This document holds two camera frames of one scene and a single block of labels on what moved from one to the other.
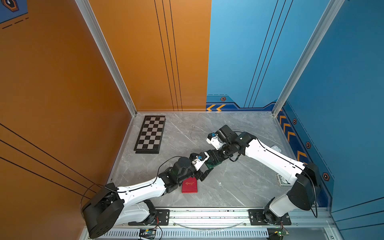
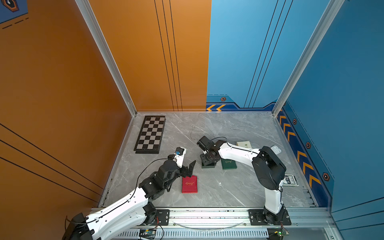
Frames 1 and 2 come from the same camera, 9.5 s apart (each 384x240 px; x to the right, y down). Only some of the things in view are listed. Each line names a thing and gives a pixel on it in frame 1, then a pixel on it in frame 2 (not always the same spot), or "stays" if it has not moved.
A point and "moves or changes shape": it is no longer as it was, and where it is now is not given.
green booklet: (211, 166) moves or changes shape
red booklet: (189, 185) stays
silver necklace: (193, 127) stays
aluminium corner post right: (332, 9) stays
